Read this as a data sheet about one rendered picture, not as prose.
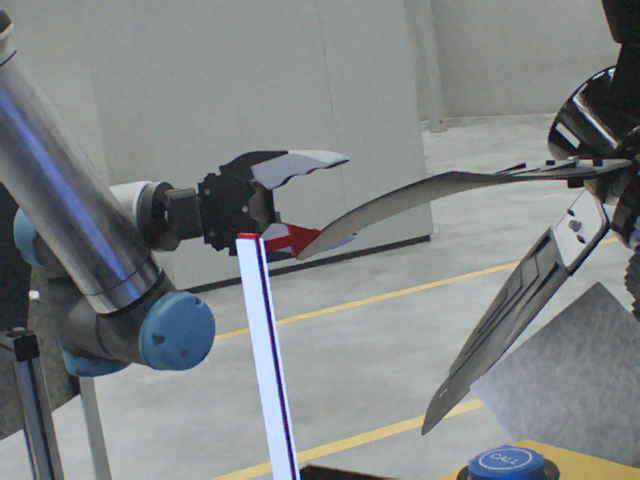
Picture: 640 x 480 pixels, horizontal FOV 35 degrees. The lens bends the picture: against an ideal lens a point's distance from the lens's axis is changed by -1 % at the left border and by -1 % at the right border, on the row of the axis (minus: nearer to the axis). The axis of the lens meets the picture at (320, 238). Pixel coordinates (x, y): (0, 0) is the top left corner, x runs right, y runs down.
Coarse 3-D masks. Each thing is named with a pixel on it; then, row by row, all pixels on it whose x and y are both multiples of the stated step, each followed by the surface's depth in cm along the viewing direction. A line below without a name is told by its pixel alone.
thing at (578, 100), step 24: (600, 72) 98; (576, 96) 97; (600, 96) 96; (576, 120) 97; (600, 120) 96; (624, 120) 94; (552, 144) 101; (600, 144) 95; (624, 144) 94; (600, 192) 98; (624, 192) 92; (624, 216) 93; (624, 240) 96
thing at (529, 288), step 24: (552, 240) 106; (528, 264) 108; (552, 264) 102; (504, 288) 112; (528, 288) 105; (552, 288) 101; (504, 312) 107; (528, 312) 102; (480, 336) 110; (504, 336) 104; (456, 360) 115; (480, 360) 106; (456, 384) 107; (432, 408) 109
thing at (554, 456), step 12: (516, 444) 59; (528, 444) 59; (540, 444) 59; (552, 456) 57; (564, 456) 56; (576, 456) 56; (588, 456) 56; (552, 468) 55; (564, 468) 55; (576, 468) 55; (588, 468) 54; (600, 468) 54; (612, 468) 54; (624, 468) 54; (636, 468) 53
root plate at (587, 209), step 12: (576, 204) 106; (588, 204) 103; (600, 204) 101; (564, 216) 107; (576, 216) 105; (588, 216) 102; (600, 216) 99; (564, 228) 106; (588, 228) 101; (600, 228) 98; (564, 240) 105; (576, 240) 102; (588, 240) 100; (564, 252) 103; (576, 252) 101; (564, 264) 102; (576, 264) 100
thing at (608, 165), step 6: (558, 162) 98; (564, 162) 98; (582, 162) 96; (588, 162) 96; (606, 162) 94; (612, 162) 93; (618, 162) 91; (624, 162) 91; (630, 162) 92; (594, 168) 90; (600, 168) 89; (606, 168) 90; (612, 168) 90; (618, 168) 91; (588, 174) 89
